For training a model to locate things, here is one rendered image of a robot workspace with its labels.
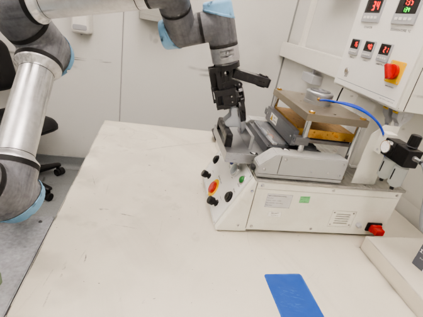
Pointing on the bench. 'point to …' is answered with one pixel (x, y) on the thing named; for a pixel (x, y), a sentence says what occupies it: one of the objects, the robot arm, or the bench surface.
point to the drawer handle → (225, 132)
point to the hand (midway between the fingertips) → (243, 128)
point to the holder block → (267, 141)
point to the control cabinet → (382, 76)
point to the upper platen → (318, 129)
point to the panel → (225, 184)
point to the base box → (308, 209)
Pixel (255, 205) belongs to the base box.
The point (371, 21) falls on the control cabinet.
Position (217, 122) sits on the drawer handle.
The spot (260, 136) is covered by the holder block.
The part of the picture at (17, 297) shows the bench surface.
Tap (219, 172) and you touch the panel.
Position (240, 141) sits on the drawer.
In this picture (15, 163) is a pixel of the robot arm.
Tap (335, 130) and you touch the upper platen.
